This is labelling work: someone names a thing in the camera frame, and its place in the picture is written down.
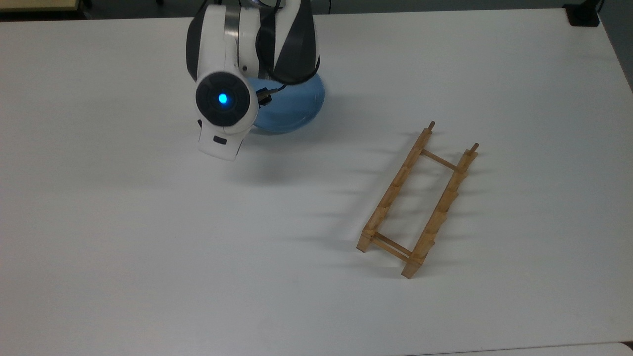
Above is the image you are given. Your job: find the blue plate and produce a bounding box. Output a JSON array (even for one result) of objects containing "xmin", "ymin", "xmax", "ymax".
[{"xmin": 246, "ymin": 73, "xmax": 327, "ymax": 134}]

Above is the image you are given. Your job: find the wooden plate rack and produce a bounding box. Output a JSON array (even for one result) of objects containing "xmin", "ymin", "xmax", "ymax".
[{"xmin": 356, "ymin": 121, "xmax": 479, "ymax": 280}]

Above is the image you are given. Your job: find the black table clamp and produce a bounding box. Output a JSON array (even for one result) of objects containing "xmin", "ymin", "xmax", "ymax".
[{"xmin": 564, "ymin": 0, "xmax": 605, "ymax": 28}]

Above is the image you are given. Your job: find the tan wooden board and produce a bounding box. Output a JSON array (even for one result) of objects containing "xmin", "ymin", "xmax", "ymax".
[{"xmin": 0, "ymin": 0, "xmax": 80, "ymax": 12}]

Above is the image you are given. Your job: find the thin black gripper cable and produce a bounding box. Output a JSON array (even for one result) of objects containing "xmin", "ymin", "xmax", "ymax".
[{"xmin": 253, "ymin": 0, "xmax": 322, "ymax": 107}]

